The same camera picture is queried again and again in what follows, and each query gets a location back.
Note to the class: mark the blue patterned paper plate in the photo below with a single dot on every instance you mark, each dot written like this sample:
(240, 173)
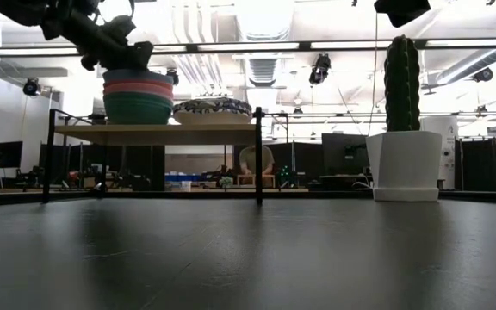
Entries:
(213, 105)
(211, 119)

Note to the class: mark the ceiling air vent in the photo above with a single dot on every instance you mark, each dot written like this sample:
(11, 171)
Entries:
(262, 71)

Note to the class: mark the person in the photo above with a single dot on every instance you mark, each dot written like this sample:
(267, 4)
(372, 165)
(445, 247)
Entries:
(256, 160)

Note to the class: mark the red bowl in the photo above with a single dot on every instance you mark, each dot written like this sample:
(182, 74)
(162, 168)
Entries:
(138, 93)

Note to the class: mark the black metal table frame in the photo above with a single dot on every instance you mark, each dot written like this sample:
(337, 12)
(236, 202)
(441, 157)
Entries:
(338, 194)

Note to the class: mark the wooden shelf with black frame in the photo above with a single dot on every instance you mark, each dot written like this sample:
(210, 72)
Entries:
(153, 134)

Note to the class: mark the green bowl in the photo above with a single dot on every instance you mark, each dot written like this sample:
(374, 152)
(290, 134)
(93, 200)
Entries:
(138, 112)

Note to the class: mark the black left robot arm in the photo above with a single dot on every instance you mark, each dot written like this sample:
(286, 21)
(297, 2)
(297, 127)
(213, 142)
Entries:
(71, 21)

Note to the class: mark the white hexagonal plant pot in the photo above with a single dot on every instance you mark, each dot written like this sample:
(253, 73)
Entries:
(405, 163)

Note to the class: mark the blue storage bins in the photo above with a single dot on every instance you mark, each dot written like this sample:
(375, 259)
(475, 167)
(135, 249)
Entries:
(183, 177)

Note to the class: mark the black monitor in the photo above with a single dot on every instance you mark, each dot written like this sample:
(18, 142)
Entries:
(345, 150)
(6, 155)

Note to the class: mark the pink bowl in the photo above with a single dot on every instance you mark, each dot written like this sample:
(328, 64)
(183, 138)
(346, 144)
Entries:
(138, 86)

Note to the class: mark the black partition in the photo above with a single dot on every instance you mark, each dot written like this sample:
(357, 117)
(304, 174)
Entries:
(489, 165)

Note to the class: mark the small wooden bench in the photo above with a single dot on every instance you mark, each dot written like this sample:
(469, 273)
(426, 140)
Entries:
(269, 181)

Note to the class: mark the black ceiling lamp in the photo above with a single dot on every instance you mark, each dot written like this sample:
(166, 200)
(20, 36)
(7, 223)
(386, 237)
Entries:
(320, 69)
(31, 87)
(483, 75)
(172, 77)

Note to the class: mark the white cylindrical machine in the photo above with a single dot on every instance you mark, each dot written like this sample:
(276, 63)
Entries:
(449, 146)

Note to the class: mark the black table mat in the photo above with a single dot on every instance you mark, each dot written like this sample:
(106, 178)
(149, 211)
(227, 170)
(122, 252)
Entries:
(248, 258)

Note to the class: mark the green cactus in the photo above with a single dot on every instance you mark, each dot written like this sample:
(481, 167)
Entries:
(402, 86)

